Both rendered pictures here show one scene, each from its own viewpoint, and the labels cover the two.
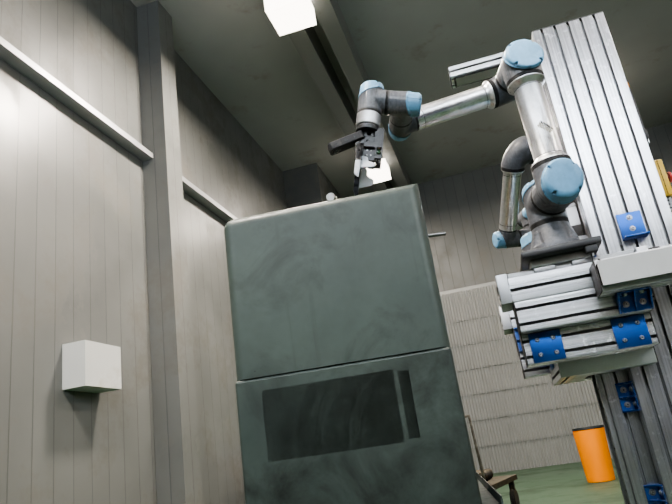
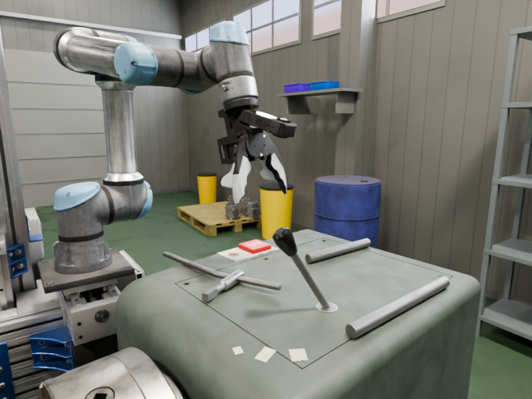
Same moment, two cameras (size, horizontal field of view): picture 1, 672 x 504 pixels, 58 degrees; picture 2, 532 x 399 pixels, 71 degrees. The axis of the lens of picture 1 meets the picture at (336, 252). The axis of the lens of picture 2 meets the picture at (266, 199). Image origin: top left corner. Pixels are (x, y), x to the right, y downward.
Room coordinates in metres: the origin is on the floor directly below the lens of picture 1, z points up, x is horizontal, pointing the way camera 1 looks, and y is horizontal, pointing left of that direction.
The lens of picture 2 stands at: (2.18, 0.41, 1.57)
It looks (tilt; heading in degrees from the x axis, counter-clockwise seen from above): 12 degrees down; 222
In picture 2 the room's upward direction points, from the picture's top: straight up
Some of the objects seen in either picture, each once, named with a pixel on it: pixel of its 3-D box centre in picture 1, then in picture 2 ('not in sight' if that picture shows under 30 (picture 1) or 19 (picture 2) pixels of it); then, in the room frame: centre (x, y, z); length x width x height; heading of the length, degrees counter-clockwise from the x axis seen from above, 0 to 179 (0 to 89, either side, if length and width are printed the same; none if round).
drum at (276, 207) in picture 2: not in sight; (276, 211); (-1.61, -2.81, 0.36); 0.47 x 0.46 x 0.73; 77
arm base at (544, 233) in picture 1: (553, 238); (82, 248); (1.78, -0.67, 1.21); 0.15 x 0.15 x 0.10
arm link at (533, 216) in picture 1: (544, 202); (81, 207); (1.77, -0.67, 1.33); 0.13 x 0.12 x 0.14; 0
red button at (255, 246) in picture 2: not in sight; (254, 248); (1.54, -0.21, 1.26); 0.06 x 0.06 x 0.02; 83
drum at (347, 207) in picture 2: not in sight; (345, 226); (-1.18, -1.49, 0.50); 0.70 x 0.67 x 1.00; 167
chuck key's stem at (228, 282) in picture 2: not in sight; (223, 285); (1.75, -0.09, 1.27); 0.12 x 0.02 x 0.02; 13
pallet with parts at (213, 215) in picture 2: not in sight; (218, 209); (-1.62, -4.02, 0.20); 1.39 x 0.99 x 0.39; 77
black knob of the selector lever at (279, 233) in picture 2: not in sight; (284, 241); (1.75, 0.05, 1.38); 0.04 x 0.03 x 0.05; 173
